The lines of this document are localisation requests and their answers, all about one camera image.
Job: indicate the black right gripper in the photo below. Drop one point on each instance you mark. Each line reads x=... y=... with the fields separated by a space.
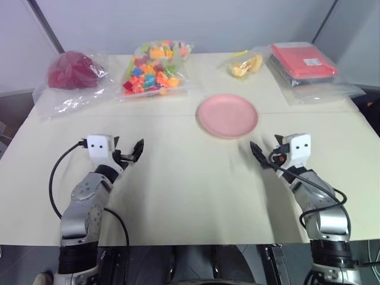
x=279 y=157

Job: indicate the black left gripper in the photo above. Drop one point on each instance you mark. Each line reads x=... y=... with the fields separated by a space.
x=124 y=157

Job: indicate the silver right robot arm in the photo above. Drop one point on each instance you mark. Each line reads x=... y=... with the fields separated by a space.
x=326 y=219

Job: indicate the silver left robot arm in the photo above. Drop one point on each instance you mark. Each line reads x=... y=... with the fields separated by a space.
x=80 y=205

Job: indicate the pink round plate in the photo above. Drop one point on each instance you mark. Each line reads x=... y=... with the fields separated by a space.
x=227 y=115

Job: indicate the cream tablecloth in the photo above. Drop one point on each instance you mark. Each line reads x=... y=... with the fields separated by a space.
x=178 y=193

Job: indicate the clear bag with red bundle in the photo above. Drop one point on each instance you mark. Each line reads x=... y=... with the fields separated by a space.
x=74 y=101

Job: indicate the clear bag with flat packets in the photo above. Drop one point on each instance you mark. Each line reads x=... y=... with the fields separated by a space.
x=314 y=86

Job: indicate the clear bag of colourful blocks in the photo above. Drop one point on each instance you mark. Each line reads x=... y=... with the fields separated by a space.
x=154 y=74

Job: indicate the clear bag of yellow pieces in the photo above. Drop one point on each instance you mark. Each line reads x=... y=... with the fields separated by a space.
x=246 y=66

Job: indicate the red flat packet with label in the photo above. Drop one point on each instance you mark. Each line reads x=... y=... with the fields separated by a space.
x=302 y=60

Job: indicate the dark red bundle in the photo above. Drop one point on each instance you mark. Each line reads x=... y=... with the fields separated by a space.
x=71 y=71

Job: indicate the dark rounded shape under table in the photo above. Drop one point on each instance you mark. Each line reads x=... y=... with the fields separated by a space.
x=190 y=264

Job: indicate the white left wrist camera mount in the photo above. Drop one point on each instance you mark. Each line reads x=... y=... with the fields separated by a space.
x=99 y=148

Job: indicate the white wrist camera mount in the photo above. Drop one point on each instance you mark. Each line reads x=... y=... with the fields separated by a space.
x=99 y=148
x=300 y=147

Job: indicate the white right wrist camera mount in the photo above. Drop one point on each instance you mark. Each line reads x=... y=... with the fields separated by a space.
x=300 y=147

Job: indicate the grey slanted post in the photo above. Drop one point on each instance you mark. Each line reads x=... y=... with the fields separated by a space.
x=52 y=26
x=320 y=20

